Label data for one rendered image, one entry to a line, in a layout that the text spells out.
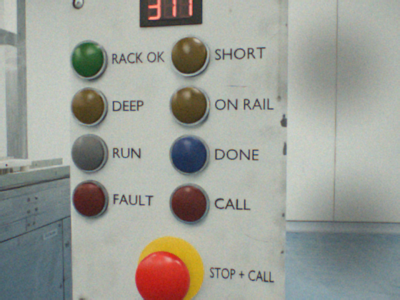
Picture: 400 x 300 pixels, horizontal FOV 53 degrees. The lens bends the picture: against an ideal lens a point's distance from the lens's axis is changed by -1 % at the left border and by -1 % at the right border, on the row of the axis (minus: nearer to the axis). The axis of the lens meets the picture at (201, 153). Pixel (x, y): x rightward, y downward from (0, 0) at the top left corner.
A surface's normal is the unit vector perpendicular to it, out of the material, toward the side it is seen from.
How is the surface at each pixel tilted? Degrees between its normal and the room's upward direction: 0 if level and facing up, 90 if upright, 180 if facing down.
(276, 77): 90
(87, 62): 93
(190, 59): 93
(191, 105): 90
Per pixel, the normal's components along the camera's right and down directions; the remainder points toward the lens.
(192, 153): -0.16, 0.04
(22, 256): 0.98, 0.01
